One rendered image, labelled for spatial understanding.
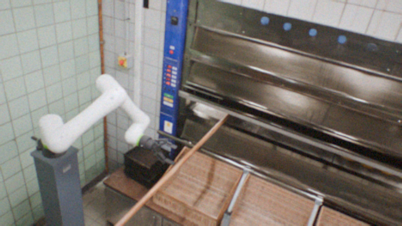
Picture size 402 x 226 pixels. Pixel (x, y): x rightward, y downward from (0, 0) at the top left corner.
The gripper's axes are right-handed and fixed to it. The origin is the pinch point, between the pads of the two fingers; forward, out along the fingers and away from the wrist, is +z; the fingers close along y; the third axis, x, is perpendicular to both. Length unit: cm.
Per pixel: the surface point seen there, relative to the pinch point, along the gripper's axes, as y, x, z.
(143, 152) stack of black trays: 38, -29, -46
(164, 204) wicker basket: 56, -7, -8
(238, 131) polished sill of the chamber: 0, -56, 23
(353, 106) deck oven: -49, -56, 92
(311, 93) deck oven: -49, -56, 66
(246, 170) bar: 0.9, -17.4, 45.4
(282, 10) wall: -95, -55, 34
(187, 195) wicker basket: 59, -28, 1
